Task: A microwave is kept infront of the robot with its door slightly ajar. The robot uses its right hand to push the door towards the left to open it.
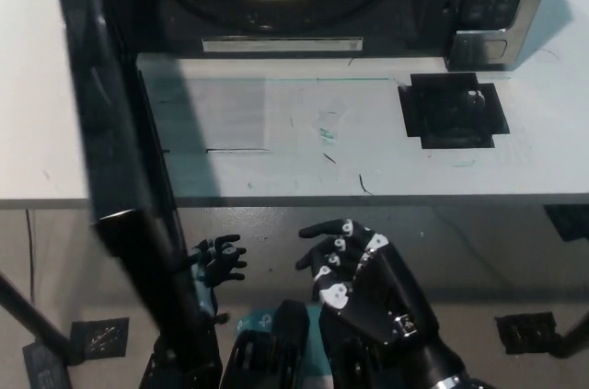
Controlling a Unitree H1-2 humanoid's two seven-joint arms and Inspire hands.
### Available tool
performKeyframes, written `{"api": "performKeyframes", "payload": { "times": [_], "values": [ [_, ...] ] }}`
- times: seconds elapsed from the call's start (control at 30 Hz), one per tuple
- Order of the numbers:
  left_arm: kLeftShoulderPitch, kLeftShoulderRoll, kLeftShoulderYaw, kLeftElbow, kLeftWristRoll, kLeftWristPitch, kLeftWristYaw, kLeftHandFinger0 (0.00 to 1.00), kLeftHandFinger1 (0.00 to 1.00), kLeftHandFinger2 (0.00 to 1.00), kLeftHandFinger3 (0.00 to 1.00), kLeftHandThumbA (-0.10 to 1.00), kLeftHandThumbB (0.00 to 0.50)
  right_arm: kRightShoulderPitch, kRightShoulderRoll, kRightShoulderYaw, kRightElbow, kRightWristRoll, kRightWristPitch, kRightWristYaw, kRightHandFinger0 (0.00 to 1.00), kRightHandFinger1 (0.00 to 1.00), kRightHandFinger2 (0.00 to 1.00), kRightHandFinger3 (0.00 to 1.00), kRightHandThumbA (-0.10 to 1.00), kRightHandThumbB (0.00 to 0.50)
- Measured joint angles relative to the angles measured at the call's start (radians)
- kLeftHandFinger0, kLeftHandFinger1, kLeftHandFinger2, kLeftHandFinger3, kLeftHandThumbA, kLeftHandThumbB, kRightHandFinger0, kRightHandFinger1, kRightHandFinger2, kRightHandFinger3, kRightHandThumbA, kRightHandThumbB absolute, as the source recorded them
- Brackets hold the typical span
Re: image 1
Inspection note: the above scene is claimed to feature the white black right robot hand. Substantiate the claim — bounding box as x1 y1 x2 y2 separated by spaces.
294 218 444 348

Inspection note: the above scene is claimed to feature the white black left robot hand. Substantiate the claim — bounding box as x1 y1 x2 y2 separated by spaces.
190 234 248 324

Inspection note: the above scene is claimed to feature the stainless steel microwave body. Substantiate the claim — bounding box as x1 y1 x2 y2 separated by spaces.
91 0 565 72

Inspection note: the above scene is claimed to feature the black floor tape marker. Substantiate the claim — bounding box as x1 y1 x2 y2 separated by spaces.
494 312 559 356
70 316 131 359

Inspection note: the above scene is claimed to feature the small clear tape piece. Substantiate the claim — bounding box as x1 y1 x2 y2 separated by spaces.
314 100 352 143

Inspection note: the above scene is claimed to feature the black table leg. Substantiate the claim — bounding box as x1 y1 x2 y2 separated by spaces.
550 309 589 359
0 270 75 366

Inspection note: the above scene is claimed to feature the black flat floor box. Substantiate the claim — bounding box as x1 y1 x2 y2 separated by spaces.
21 339 74 389

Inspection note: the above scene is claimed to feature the black floor mat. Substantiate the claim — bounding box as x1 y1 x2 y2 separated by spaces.
542 204 589 242

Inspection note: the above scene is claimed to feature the black taped cable hole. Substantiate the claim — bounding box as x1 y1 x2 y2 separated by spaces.
397 72 512 151

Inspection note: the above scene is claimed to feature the thin black cable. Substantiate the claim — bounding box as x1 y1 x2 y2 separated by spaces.
24 209 39 299

